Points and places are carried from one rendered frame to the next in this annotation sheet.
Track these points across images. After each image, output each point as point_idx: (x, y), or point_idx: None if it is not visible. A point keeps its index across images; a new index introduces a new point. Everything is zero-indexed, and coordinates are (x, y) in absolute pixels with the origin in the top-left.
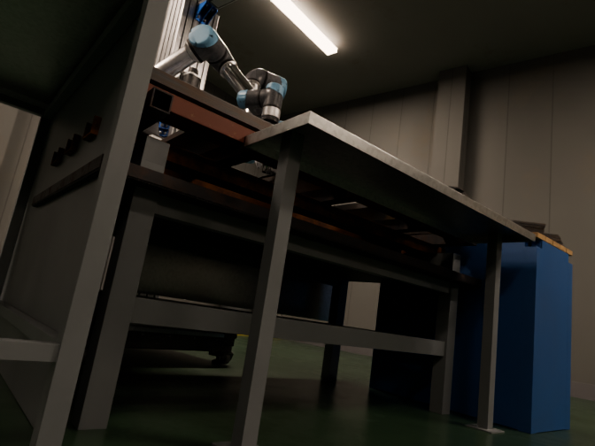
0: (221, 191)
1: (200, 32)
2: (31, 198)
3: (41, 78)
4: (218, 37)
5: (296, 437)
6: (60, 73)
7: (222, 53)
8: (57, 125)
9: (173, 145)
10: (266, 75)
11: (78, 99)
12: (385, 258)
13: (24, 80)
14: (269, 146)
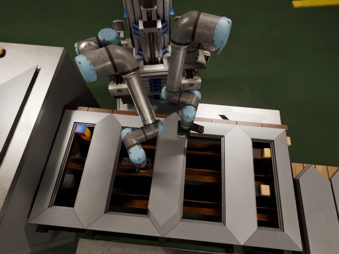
0: (122, 174)
1: (80, 69)
2: (82, 96)
3: (37, 76)
4: (95, 74)
5: (137, 241)
6: (38, 92)
7: (112, 73)
8: (62, 93)
9: (72, 201)
10: (193, 35)
11: (48, 129)
12: (185, 241)
13: (35, 65)
14: (91, 240)
